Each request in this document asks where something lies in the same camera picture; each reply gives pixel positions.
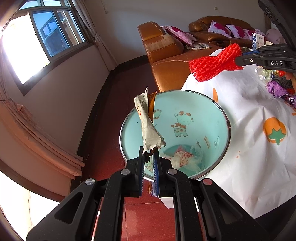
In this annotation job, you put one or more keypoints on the pink curtain left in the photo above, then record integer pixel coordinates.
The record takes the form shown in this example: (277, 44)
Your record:
(19, 121)

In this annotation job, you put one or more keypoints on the pink covered chair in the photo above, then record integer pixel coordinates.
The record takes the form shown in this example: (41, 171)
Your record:
(274, 36)

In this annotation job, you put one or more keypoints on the light blue trash bin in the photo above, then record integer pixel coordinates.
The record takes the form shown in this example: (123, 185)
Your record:
(182, 117)

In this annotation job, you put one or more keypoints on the white orange-print tablecloth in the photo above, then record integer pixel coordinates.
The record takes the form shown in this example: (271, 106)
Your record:
(258, 169)

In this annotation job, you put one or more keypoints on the beige snack wrapper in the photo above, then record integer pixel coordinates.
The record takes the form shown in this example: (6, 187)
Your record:
(144, 105)

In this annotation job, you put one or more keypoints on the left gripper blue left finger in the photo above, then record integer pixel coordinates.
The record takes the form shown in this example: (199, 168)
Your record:
(140, 170)

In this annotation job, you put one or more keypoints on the brown leather long sofa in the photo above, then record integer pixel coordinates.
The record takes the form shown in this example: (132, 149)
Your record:
(199, 29)

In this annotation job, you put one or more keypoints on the pink white cushion middle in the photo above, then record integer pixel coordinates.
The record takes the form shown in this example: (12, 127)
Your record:
(238, 32)

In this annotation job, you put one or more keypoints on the red foam fruit net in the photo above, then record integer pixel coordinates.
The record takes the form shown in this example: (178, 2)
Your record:
(207, 67)

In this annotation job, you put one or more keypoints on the white plastic bag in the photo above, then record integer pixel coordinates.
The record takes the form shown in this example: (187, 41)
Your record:
(185, 156)

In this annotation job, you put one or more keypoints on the brown leather chaise sofa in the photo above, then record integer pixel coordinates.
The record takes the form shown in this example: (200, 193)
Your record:
(168, 57)

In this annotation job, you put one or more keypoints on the checkered mat on sofa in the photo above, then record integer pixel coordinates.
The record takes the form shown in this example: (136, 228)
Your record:
(198, 46)

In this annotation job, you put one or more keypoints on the pink floral pillow on chaise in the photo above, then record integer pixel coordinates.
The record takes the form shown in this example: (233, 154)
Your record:
(184, 37)

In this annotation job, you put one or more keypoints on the black corrugated foam sleeve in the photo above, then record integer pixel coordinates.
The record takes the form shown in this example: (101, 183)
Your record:
(283, 81)

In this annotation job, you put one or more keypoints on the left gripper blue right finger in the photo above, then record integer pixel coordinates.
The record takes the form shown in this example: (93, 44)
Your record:
(155, 185)

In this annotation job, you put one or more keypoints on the window with brown frame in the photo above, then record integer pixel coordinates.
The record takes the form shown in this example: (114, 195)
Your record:
(40, 36)

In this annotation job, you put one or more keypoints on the white tall milk carton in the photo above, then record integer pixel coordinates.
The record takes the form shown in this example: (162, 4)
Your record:
(257, 41)

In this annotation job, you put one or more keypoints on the pink white cushion left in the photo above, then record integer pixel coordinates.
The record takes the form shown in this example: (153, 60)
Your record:
(219, 29)

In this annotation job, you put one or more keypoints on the beige curtain right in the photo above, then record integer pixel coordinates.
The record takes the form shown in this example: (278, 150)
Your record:
(104, 51)

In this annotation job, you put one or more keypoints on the purple plastic bag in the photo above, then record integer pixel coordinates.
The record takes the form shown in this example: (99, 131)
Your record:
(288, 95)

